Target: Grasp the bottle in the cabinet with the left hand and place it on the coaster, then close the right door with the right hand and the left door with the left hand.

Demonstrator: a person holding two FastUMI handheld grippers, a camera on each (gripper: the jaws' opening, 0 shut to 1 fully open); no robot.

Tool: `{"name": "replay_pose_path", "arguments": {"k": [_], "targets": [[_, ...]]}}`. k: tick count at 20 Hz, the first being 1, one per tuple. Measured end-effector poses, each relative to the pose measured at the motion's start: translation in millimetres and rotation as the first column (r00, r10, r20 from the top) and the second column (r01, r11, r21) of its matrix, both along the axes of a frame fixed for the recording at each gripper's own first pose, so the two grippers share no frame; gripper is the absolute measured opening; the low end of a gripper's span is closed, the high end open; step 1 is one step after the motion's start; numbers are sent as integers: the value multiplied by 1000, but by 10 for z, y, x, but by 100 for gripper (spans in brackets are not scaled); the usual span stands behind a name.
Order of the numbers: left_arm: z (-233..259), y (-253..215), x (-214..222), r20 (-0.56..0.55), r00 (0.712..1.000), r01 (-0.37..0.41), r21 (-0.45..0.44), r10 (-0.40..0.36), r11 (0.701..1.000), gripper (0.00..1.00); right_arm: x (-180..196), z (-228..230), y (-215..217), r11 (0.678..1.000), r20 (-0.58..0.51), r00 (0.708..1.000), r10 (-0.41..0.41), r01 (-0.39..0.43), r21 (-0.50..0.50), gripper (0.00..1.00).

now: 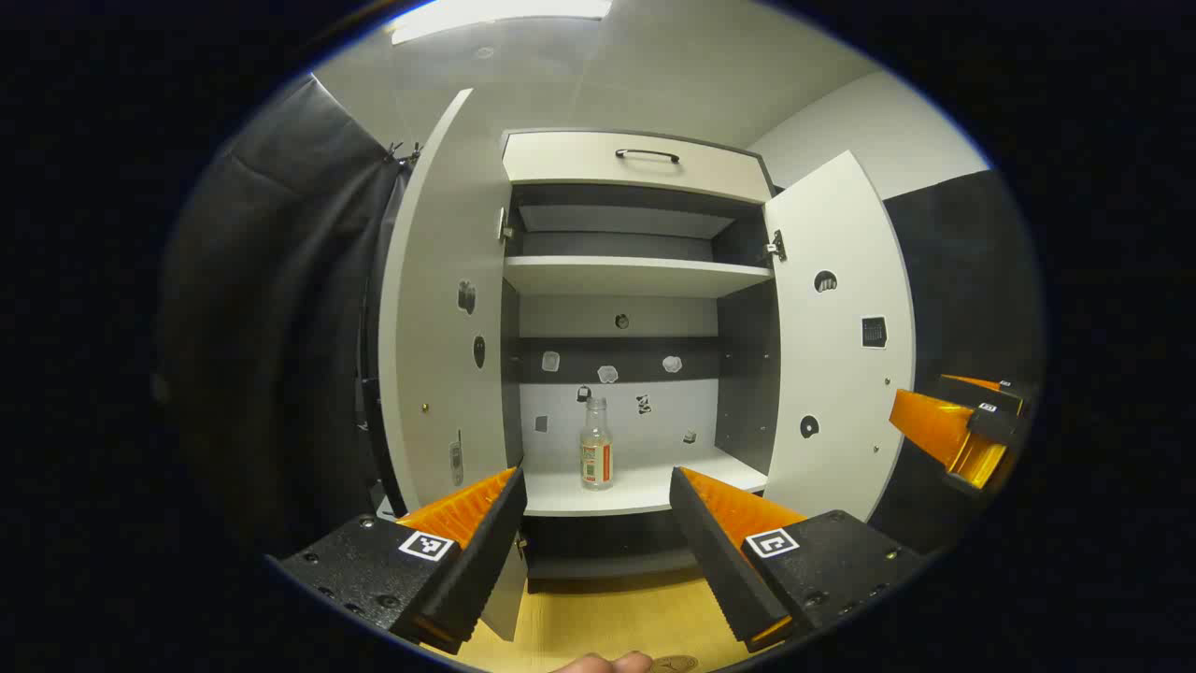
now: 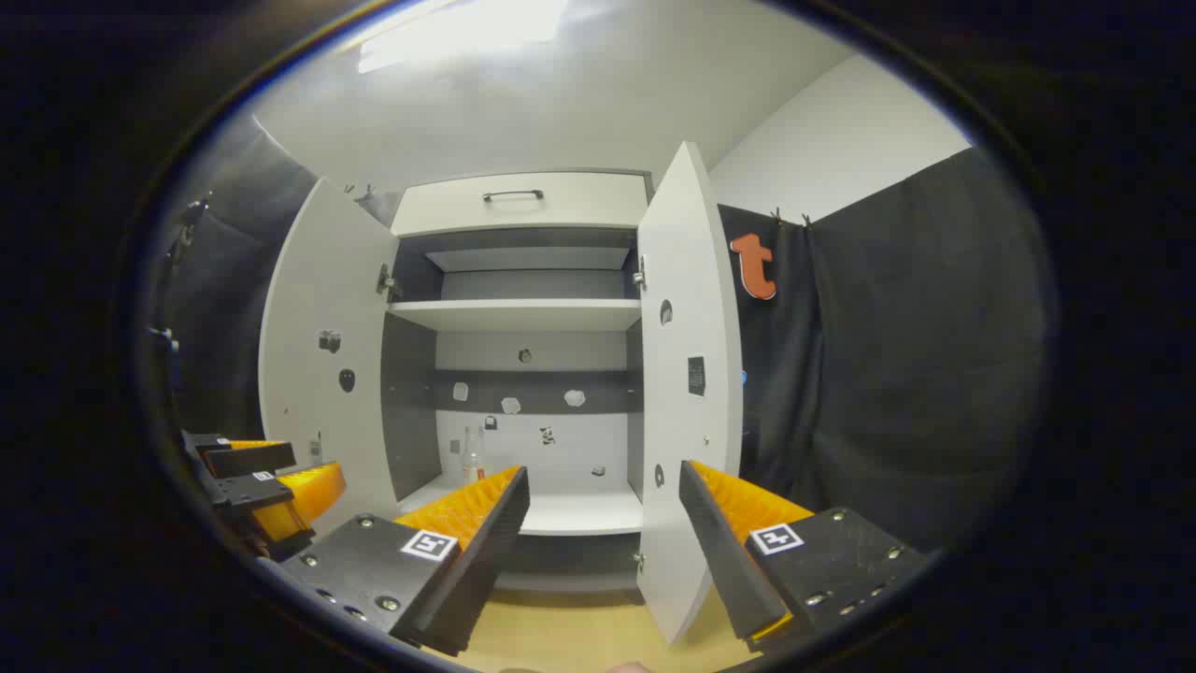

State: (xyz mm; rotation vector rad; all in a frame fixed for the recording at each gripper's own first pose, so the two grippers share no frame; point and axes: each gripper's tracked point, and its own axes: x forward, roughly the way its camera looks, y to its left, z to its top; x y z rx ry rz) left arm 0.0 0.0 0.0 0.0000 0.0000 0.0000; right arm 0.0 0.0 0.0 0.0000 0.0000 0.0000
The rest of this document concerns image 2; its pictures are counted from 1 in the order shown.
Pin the ceiling light panel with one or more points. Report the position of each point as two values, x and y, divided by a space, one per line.
467 28

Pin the white cabinet shelf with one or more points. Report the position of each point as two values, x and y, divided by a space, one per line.
523 314

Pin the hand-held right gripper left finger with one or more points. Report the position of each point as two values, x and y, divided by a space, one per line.
481 551

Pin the black backdrop cloth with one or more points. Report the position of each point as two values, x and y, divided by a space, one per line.
916 355

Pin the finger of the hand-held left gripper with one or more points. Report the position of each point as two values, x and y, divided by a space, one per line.
252 492
245 458

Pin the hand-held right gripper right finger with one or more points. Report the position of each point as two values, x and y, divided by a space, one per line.
719 551

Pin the white and grey cabinet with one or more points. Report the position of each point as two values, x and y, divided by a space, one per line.
533 365

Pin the clear bottle with red label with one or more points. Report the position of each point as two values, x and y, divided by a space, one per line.
473 458

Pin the white cabinet drawer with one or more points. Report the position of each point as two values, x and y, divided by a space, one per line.
439 210

